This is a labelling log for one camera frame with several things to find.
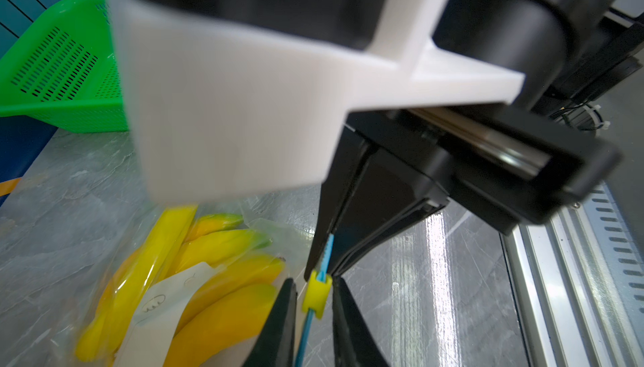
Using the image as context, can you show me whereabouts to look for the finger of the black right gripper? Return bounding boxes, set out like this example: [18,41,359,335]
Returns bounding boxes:
[304,127,371,281]

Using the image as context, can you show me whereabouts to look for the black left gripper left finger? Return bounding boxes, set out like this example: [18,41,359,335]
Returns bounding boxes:
[243,278,297,367]

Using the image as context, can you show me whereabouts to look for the aluminium front rail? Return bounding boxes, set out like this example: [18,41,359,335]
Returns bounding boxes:
[501,183,643,366]

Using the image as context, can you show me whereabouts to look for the green plastic perforated basket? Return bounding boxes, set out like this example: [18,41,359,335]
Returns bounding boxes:
[1,0,128,133]

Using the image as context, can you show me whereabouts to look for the yellow zip slider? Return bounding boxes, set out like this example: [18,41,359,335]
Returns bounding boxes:
[302,271,333,319]

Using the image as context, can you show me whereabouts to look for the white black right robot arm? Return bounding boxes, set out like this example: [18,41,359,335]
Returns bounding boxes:
[305,0,643,277]

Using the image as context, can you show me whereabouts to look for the clear zip bag with bananas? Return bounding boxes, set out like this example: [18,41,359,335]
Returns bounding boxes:
[72,205,315,366]

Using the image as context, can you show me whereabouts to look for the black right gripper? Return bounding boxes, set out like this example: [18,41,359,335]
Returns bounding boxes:
[329,0,621,277]

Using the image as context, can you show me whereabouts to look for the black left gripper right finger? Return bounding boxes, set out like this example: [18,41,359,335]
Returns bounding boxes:
[332,277,389,367]

